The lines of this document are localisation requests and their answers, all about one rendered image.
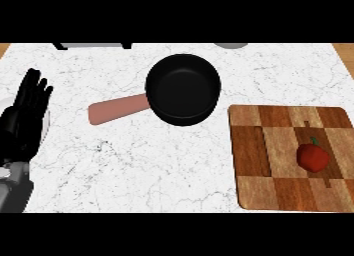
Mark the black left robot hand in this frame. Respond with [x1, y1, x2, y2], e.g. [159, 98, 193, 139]
[0, 67, 54, 168]

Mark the wooden checkered cutting board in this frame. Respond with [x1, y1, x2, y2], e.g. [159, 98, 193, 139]
[227, 104, 354, 213]

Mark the grey appliance with black legs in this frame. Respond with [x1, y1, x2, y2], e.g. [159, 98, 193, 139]
[51, 42, 134, 51]

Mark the grey round object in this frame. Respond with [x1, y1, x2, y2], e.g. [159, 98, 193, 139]
[212, 42, 249, 50]

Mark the black pan with pink handle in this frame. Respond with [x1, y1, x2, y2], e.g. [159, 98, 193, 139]
[87, 53, 223, 127]

